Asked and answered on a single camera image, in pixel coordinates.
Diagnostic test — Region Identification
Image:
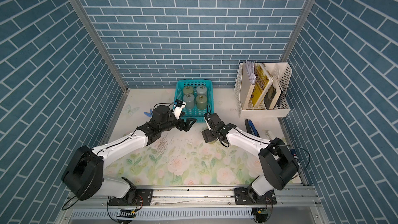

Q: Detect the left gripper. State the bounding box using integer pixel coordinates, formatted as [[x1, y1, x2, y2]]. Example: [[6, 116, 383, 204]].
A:
[[159, 111, 197, 133]]

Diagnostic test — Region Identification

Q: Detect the grey blue tea canister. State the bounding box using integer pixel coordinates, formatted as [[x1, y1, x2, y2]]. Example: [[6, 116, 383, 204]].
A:
[[183, 94, 195, 110]]

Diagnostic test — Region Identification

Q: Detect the olive green tea canister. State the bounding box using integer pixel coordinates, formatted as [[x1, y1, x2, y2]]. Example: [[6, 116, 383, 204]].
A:
[[182, 86, 194, 95]]

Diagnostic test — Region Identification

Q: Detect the light olive tea canister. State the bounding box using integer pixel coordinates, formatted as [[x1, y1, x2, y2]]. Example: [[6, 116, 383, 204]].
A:
[[203, 132, 217, 143]]

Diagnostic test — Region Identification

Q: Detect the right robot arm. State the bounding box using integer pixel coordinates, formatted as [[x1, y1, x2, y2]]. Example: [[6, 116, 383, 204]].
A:
[[202, 113, 300, 205]]

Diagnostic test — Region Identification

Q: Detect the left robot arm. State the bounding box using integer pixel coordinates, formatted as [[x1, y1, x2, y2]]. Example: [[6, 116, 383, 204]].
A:
[[62, 105, 197, 205]]

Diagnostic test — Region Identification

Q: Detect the teal plastic basket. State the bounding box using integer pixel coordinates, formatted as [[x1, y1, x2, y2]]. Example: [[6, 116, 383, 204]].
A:
[[175, 79, 214, 122]]

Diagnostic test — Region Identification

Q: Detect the floral table mat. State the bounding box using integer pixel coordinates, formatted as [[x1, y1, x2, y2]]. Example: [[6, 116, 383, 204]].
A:
[[102, 121, 302, 186]]

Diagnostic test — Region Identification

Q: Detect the white small device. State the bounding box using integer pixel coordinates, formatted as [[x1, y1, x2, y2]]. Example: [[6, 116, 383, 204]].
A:
[[266, 130, 276, 140]]

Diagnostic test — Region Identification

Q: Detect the beige pressure file folder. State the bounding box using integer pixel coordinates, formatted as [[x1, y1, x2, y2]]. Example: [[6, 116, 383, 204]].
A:
[[239, 61, 256, 110]]

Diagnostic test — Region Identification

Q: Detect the black book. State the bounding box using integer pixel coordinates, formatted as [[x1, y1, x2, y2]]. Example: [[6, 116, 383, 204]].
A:
[[263, 76, 283, 110]]

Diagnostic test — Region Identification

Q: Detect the yellow book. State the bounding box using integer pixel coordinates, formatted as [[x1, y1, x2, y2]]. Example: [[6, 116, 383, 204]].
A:
[[251, 63, 273, 109]]

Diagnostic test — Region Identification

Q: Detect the white perforated file holder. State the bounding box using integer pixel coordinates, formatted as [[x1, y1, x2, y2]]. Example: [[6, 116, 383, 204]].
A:
[[234, 62, 292, 118]]

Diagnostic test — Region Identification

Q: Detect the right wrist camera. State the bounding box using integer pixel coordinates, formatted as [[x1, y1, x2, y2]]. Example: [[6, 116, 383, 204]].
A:
[[204, 113, 212, 131]]

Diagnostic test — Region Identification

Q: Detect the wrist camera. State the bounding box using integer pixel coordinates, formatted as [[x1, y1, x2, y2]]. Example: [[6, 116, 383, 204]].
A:
[[173, 99, 186, 120], [204, 113, 212, 131]]

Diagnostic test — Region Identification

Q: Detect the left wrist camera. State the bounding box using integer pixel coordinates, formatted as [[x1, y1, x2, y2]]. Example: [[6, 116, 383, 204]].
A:
[[173, 99, 186, 120]]

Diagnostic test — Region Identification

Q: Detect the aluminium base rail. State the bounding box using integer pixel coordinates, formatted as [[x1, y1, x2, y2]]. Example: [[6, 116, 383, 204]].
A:
[[56, 185, 329, 224]]

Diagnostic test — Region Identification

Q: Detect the right aluminium corner post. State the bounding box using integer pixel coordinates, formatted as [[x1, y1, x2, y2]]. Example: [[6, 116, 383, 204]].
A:
[[279, 0, 315, 62]]

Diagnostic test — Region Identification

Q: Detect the aluminium corner post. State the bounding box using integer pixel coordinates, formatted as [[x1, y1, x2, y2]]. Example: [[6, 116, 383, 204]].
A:
[[279, 0, 315, 62], [68, 0, 128, 93]]

